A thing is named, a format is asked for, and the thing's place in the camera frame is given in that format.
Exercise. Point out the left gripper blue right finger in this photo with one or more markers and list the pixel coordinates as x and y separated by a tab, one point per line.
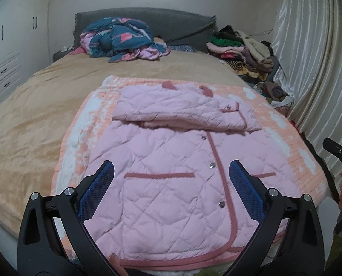
288	239

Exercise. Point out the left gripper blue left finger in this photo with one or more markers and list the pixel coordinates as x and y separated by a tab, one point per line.
53	239

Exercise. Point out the pink quilted jacket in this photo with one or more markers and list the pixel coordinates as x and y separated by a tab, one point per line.
171	205

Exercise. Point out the pile of folded clothes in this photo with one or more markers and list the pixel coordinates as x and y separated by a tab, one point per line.
253	61

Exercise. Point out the green garment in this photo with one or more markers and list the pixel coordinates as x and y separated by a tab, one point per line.
340	249

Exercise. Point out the white satin curtain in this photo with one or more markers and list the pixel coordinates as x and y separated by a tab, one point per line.
308	45

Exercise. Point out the tan bed cover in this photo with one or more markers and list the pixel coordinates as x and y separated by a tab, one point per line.
36	116

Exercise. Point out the orange white fleece blanket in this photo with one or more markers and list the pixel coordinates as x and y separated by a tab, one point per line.
95	115

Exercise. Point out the white wardrobe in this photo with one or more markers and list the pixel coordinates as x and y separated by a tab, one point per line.
23	42

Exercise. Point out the grey headboard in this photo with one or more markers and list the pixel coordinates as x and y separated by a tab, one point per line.
173	26

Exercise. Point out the dark blue floral duvet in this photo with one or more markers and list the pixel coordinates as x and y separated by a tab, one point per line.
121	39

